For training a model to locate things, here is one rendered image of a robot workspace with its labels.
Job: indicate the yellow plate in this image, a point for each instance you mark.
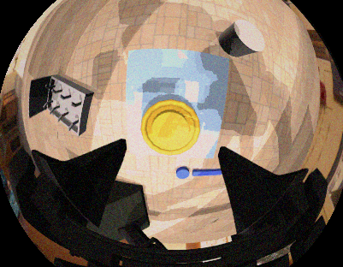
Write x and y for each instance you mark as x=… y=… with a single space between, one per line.
x=170 y=127

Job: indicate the light blue mat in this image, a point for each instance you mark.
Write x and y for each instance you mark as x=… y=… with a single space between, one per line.
x=198 y=79

